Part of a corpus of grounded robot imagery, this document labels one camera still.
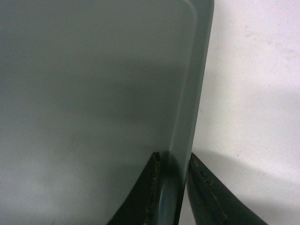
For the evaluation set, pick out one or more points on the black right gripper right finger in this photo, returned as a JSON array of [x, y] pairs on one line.
[[212, 203]]

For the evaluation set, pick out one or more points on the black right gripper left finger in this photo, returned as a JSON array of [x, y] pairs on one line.
[[141, 205]]

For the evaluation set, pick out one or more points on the grey silver rectangular tray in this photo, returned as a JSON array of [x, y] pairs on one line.
[[89, 90]]

